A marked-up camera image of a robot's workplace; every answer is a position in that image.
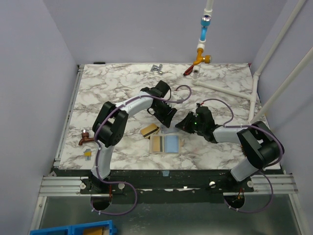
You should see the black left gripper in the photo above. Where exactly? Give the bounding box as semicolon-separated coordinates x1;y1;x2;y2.
152;101;177;128

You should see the silver VIP card stack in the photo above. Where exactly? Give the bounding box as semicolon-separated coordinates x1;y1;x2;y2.
160;125;179;134

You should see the gold card stack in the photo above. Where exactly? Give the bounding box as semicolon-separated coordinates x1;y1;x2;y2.
140;123;160;139

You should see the single gold card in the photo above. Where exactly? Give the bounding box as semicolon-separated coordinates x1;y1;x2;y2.
151;136;164;153

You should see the beige card holder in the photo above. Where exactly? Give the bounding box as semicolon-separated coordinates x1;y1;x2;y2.
149;134;184;154

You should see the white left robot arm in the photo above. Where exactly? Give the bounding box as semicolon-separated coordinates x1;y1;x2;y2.
91;81;177;193

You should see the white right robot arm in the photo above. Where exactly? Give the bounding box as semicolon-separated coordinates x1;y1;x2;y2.
176;106;285;192

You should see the silver metal clamp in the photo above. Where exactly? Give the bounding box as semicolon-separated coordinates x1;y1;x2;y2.
150;64;163;75

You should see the brass faucet tap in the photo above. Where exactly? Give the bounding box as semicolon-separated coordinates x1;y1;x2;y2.
193;48;212;66

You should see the brown faucet on table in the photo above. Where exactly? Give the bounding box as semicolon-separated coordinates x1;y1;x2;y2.
78;129;94;146

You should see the hex key set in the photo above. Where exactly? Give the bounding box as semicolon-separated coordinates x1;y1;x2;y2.
83;148;92;161

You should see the blue pipe valve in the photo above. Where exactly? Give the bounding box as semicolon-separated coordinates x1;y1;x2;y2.
200;15;211;41

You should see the blue plastic bin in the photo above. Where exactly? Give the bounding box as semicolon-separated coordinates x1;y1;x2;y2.
30;220;117;235

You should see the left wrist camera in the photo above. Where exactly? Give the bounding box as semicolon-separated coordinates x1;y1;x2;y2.
170;91;183;104

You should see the red handled tool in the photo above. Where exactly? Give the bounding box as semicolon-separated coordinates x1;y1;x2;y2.
183;65;194;76

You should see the white PVC pipe frame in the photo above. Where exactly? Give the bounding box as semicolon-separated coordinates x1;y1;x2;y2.
192;0;313;129

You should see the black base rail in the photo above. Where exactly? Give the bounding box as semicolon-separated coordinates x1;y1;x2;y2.
80;170;254;204

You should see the aluminium extrusion frame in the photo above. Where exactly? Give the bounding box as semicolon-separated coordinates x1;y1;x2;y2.
29;65;84;231

